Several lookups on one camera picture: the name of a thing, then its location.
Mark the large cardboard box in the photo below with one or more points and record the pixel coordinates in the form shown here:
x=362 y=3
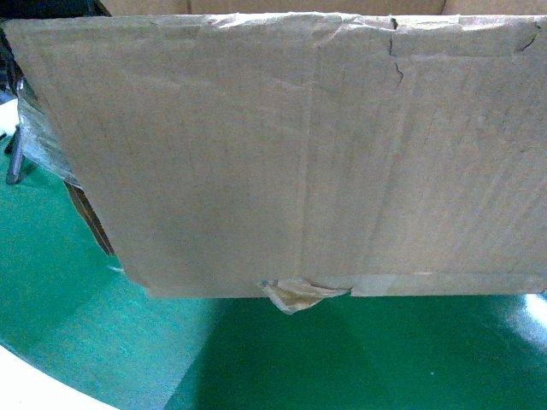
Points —
x=301 y=150

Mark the black mini tripod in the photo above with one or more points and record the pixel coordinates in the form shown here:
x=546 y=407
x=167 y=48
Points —
x=15 y=173

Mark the green conveyor belt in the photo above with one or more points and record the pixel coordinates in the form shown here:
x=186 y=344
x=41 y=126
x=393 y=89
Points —
x=69 y=309

